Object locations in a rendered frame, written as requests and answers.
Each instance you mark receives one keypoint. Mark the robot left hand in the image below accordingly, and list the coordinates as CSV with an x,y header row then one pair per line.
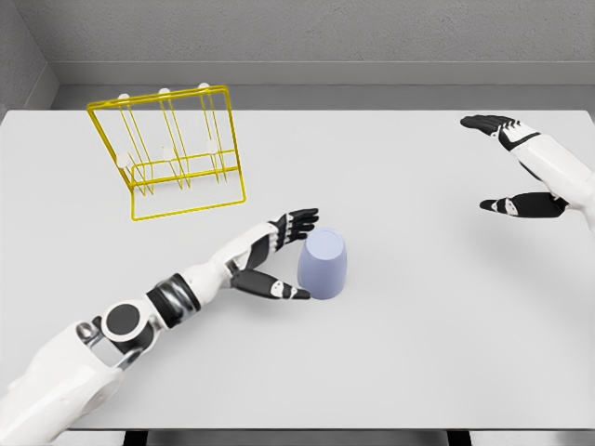
x,y
253,251

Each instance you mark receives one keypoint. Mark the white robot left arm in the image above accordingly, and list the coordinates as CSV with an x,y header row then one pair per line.
x,y
116,330

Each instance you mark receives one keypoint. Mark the lavender plastic cup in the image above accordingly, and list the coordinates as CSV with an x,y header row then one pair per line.
x,y
323,264

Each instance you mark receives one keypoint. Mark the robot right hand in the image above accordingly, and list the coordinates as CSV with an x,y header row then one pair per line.
x,y
534,153

